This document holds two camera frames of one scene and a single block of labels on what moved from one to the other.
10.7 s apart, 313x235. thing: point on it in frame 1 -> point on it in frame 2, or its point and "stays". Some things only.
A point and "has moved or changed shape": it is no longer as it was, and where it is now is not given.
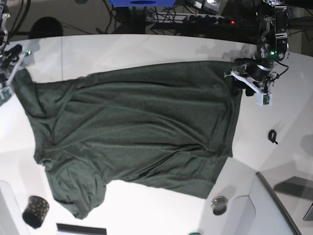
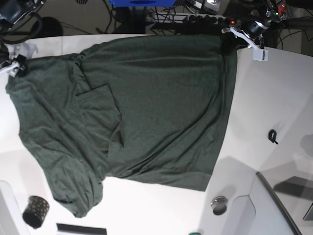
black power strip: (189, 18) stays
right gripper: (252, 70) -> (254, 29)
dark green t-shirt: (167, 127) has moved or changed shape
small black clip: (272, 134) stays
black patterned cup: (35, 211) stays
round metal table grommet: (219, 205) stays
